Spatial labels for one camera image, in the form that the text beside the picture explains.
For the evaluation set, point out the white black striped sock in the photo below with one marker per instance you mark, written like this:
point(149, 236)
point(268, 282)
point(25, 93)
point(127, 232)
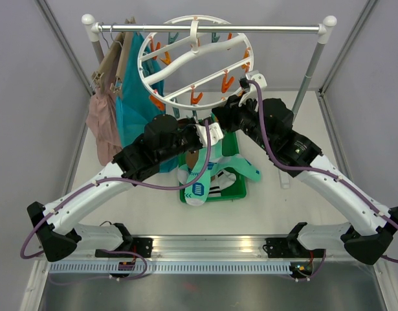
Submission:
point(221, 181)

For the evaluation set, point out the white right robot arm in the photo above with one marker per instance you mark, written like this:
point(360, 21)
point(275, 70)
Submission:
point(370, 226)

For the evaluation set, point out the beige wooden hanger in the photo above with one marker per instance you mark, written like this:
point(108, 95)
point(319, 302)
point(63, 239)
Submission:
point(113, 64)

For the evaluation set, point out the brown sock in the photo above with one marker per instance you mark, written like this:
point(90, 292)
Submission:
point(191, 159)

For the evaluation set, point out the teal shirt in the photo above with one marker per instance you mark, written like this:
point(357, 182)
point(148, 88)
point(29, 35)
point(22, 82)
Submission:
point(135, 108)

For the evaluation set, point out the orange clothes peg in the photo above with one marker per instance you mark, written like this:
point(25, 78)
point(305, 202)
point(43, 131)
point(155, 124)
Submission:
point(195, 97)
point(160, 105)

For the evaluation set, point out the white round clip hanger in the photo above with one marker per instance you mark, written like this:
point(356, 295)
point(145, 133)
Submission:
point(196, 50)

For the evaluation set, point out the white metal clothes rack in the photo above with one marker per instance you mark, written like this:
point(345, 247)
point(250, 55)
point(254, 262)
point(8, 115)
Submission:
point(323, 31)

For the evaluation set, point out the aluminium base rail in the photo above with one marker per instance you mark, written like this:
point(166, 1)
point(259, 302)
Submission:
point(203, 254)

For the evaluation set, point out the grey clothes peg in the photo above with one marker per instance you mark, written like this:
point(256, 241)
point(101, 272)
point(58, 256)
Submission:
point(176, 112)

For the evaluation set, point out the pink garment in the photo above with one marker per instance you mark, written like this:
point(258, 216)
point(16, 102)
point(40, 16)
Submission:
point(101, 120)

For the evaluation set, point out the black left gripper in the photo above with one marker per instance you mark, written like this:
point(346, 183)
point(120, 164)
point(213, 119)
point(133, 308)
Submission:
point(192, 127)

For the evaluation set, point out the green plastic tray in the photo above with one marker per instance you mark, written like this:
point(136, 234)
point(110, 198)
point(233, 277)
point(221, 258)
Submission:
point(238, 189)

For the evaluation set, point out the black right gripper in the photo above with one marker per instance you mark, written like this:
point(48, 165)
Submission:
point(228, 113)

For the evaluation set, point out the mint green patterned sock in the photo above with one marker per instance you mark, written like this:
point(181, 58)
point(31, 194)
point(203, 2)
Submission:
point(237, 162)

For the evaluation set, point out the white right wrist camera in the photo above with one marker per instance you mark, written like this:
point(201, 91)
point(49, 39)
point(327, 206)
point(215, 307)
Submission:
point(252, 83)

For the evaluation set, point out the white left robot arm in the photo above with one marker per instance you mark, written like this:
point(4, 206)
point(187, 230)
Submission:
point(57, 231)

